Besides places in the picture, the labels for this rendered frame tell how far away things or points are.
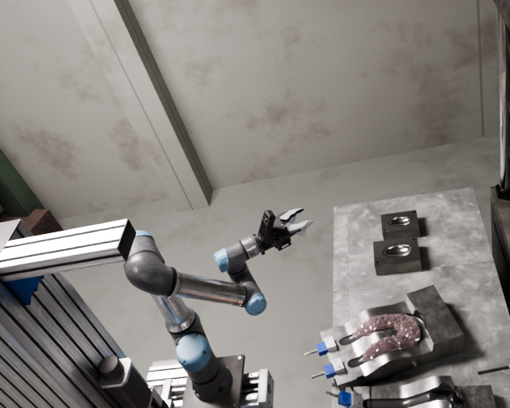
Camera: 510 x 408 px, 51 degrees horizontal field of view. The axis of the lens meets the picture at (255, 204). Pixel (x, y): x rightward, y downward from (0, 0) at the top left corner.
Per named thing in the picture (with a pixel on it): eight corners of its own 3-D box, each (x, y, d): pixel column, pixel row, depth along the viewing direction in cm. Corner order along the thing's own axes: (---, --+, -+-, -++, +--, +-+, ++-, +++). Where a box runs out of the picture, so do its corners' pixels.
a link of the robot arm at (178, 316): (184, 363, 198) (117, 263, 164) (174, 334, 209) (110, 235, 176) (213, 347, 199) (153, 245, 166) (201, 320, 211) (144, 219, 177)
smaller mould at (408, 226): (384, 241, 260) (382, 232, 256) (382, 223, 270) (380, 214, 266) (420, 237, 255) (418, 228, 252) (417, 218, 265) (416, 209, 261)
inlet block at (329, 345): (308, 363, 219) (304, 355, 215) (304, 353, 223) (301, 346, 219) (338, 353, 218) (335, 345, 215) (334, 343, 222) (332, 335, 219)
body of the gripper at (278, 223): (284, 230, 198) (255, 245, 196) (279, 215, 191) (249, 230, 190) (293, 244, 192) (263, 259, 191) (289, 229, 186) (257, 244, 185)
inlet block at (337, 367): (314, 386, 210) (311, 379, 207) (311, 376, 214) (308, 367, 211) (346, 376, 209) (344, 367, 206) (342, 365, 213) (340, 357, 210)
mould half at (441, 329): (340, 393, 208) (334, 377, 201) (322, 339, 228) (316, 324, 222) (465, 351, 206) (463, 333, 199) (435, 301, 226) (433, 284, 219)
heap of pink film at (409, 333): (363, 367, 206) (360, 355, 202) (350, 331, 220) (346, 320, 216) (428, 346, 205) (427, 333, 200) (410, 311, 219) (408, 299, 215)
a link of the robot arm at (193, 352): (193, 389, 188) (178, 367, 180) (183, 360, 199) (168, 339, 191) (223, 372, 190) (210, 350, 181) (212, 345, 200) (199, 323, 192)
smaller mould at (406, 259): (376, 275, 246) (374, 265, 241) (375, 252, 257) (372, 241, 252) (422, 270, 240) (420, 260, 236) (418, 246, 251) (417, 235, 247)
